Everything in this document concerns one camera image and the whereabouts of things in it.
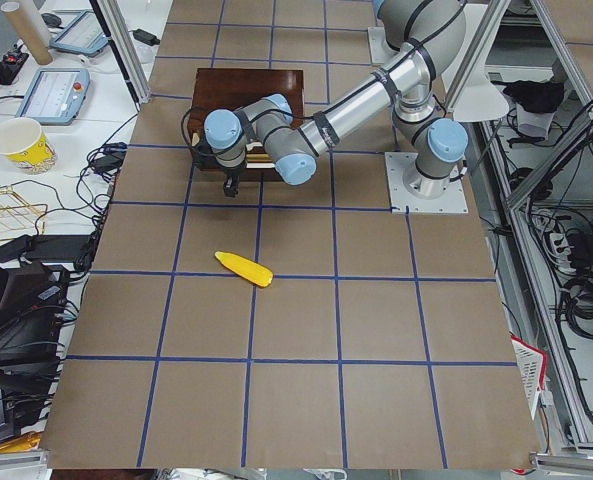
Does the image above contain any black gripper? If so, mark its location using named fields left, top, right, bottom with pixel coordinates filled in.
left=223, top=167, right=247, bottom=198

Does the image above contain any wooden drawer with white handle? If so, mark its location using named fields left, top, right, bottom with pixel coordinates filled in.
left=190, top=130, right=281, bottom=182

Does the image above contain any yellow corn cob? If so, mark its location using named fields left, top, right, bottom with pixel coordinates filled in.
left=214, top=251, right=273, bottom=288

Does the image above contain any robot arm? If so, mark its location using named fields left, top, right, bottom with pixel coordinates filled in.
left=204, top=1, right=468, bottom=197

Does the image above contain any dark wooden drawer cabinet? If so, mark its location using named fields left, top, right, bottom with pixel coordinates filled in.
left=185, top=68, right=305, bottom=174

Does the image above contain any black power adapter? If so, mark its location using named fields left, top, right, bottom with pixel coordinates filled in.
left=132, top=29, right=160, bottom=46

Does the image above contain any blue teach pendant near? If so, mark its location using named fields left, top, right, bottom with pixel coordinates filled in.
left=16, top=68, right=91, bottom=126

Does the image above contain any blue teach pendant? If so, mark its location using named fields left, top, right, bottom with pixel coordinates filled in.
left=16, top=68, right=91, bottom=126
left=50, top=10, right=108, bottom=57

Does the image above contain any black power strip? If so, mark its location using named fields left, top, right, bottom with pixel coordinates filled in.
left=0, top=234, right=96, bottom=272

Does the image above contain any blue teach pendant far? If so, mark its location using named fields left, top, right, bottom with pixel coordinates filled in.
left=50, top=10, right=108, bottom=57

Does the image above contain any yellow popcorn paper cup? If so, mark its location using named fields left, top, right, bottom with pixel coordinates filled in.
left=0, top=117, right=57, bottom=174

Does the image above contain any cardboard tube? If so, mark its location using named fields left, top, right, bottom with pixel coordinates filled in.
left=0, top=0, right=53, bottom=66

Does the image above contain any white chair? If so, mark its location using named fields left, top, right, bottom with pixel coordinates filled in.
left=442, top=0, right=510, bottom=123

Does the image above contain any red white plastic basket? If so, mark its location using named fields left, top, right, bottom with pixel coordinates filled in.
left=510, top=335, right=548, bottom=418

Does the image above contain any aluminium frame post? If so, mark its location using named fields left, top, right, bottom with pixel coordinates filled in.
left=90, top=0, right=151, bottom=105

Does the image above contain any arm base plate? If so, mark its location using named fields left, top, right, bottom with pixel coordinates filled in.
left=385, top=152, right=468, bottom=215
left=367, top=26, right=399, bottom=66

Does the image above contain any gold wire basket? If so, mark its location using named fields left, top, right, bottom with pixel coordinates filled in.
left=0, top=187, right=47, bottom=241

